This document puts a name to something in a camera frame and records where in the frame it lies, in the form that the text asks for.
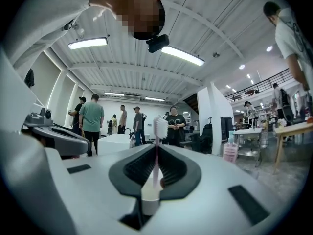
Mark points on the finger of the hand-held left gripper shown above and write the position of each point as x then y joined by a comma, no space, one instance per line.
73,143

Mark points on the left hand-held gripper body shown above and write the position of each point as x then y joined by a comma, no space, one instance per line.
36,117

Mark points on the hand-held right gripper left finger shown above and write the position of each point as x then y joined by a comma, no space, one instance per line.
97,180

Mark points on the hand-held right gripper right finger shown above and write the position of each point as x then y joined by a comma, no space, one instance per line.
207,180

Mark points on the white cup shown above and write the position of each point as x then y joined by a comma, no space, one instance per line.
150,205

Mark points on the pink toothbrush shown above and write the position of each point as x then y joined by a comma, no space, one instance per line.
160,128

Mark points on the white bathtub block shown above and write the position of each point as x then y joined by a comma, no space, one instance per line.
113,144

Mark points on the black office chair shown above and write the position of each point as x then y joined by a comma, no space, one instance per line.
206,136

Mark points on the black monitor screens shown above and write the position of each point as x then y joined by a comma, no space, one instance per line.
226,128

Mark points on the white metal table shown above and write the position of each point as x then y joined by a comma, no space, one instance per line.
248,133

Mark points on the long ceiling light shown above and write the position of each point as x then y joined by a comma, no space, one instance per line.
88,43
113,94
154,99
183,55

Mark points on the wooden table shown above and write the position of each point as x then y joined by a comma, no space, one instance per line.
293,128

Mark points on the person's white shirt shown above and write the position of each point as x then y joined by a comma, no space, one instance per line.
49,16

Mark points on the black balcony railing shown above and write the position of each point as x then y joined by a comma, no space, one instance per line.
259,87

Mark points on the round ceiling spotlight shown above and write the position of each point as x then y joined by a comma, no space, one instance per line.
269,48
241,66

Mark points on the person's head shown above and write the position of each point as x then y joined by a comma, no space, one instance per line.
127,6

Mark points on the black head camera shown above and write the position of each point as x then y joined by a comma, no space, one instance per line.
157,44

